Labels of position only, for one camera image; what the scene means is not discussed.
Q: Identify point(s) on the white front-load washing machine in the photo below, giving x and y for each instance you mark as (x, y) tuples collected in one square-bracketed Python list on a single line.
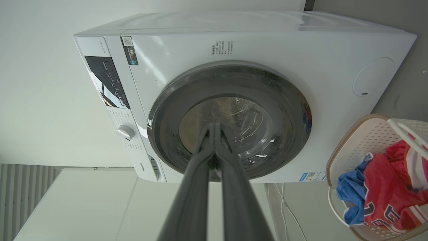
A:
[(301, 67)]

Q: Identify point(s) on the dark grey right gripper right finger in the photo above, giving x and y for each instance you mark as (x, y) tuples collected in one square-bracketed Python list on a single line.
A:
[(242, 207)]

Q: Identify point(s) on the white perforated laundry basket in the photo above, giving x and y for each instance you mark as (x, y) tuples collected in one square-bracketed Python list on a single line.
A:
[(361, 140)]

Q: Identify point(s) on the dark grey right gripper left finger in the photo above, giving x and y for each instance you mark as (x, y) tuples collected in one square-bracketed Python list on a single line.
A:
[(190, 201)]

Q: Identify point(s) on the red printed garment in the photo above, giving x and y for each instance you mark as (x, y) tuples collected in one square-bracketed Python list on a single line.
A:
[(391, 187)]

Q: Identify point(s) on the blue garment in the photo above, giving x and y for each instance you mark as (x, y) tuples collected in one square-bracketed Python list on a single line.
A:
[(351, 190)]

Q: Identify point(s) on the white control knob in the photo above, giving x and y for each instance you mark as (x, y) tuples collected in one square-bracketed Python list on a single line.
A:
[(126, 132)]

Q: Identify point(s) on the white cabinet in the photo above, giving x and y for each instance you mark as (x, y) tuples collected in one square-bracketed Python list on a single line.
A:
[(93, 207)]

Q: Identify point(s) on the grey ribbed panel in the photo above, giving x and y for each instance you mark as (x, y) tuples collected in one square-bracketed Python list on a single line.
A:
[(20, 194)]

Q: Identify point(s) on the round dark washing machine door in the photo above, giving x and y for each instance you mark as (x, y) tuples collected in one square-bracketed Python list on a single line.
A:
[(274, 100)]

